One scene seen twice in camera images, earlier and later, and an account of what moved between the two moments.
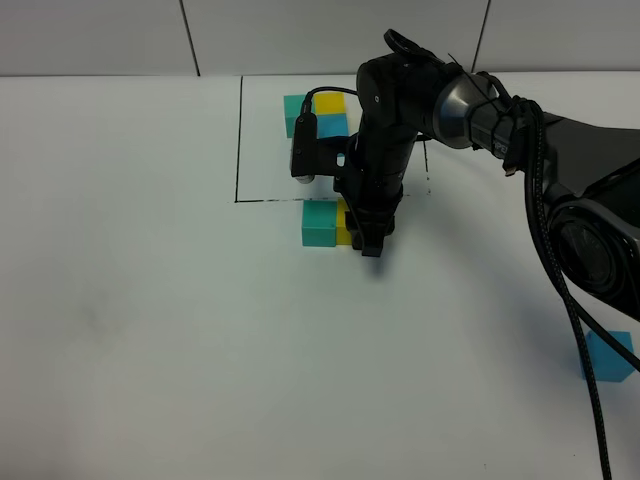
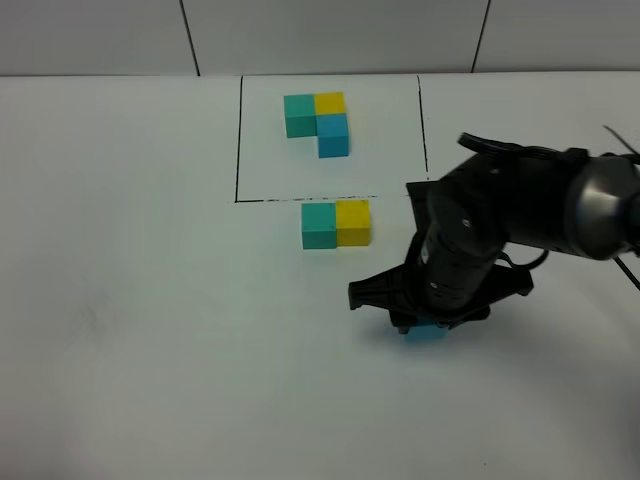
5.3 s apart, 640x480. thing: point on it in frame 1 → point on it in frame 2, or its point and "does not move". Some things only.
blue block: [607, 364] → [427, 334]
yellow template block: [333, 103] does not move
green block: [319, 223] does not move
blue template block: [330, 125] does not move
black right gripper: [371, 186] → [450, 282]
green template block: [292, 110] does not move
